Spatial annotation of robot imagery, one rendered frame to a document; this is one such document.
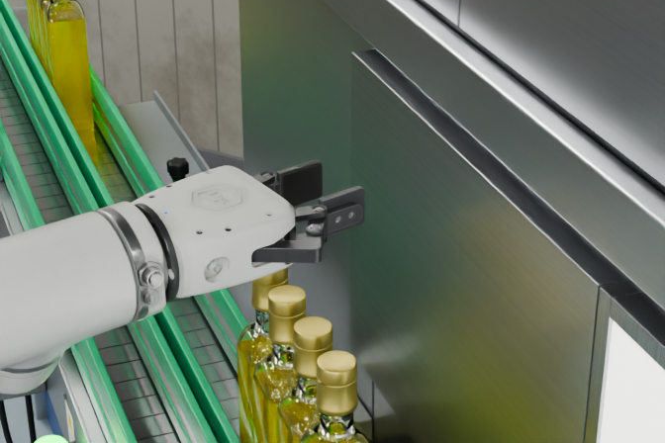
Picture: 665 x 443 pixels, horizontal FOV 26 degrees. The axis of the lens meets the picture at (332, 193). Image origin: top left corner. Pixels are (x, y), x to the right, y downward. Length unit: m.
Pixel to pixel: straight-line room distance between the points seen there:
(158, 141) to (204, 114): 2.10
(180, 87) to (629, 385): 3.45
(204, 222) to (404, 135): 0.32
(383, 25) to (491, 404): 0.36
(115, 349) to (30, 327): 0.78
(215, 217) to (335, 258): 0.61
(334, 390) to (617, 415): 0.27
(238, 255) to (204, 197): 0.06
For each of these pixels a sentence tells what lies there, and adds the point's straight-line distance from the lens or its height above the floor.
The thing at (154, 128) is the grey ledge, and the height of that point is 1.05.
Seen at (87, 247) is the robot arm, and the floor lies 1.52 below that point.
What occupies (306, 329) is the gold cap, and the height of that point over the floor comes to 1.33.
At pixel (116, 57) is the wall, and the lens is 4.49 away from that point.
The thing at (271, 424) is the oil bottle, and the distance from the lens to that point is 1.33.
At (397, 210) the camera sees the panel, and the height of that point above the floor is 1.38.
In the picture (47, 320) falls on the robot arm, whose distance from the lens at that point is 0.97.
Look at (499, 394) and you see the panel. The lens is 1.20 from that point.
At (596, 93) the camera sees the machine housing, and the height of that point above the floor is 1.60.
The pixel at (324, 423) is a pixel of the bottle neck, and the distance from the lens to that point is 1.23.
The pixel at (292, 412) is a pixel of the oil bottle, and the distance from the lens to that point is 1.28.
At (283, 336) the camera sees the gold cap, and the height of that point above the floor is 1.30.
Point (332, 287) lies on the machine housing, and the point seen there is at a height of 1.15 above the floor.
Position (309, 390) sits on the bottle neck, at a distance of 1.27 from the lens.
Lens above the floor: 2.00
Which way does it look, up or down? 27 degrees down
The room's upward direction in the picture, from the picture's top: straight up
